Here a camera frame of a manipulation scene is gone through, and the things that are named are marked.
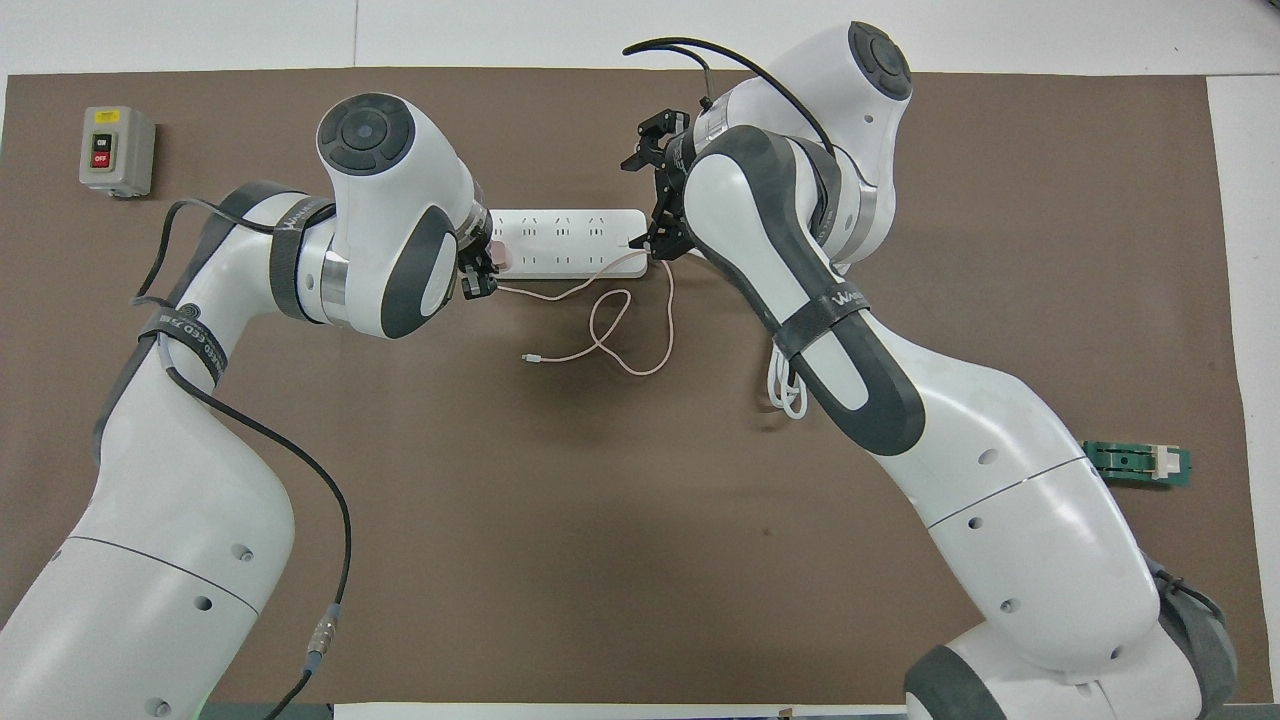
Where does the white power strip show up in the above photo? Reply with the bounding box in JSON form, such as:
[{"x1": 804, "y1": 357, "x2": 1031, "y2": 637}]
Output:
[{"x1": 487, "y1": 208, "x2": 649, "y2": 279}]

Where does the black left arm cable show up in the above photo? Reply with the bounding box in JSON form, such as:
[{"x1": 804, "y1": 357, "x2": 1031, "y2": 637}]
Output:
[{"x1": 133, "y1": 198, "x2": 353, "y2": 720}]

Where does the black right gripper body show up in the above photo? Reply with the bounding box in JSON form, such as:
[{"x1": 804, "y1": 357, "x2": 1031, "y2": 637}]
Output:
[{"x1": 652, "y1": 110, "x2": 701, "y2": 226}]

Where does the grey on-off switch box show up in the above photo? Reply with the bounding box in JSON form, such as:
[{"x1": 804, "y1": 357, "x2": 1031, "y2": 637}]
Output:
[{"x1": 79, "y1": 106, "x2": 158, "y2": 199}]

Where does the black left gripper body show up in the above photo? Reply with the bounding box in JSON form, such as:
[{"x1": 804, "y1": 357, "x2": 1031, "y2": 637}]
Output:
[{"x1": 458, "y1": 225, "x2": 491, "y2": 291}]

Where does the green knife switch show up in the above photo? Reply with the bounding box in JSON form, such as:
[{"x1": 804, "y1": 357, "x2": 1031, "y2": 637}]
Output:
[{"x1": 1083, "y1": 440, "x2": 1194, "y2": 491}]

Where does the pink charging cable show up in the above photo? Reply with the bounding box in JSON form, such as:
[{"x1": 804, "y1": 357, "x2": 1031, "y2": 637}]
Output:
[{"x1": 497, "y1": 255, "x2": 676, "y2": 378}]

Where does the white power cord with plug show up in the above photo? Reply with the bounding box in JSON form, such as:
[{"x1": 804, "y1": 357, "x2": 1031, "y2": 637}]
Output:
[{"x1": 690, "y1": 243, "x2": 809, "y2": 419}]

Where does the brown table mat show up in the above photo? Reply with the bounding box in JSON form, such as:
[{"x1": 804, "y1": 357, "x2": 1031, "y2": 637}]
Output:
[{"x1": 0, "y1": 68, "x2": 1273, "y2": 704}]

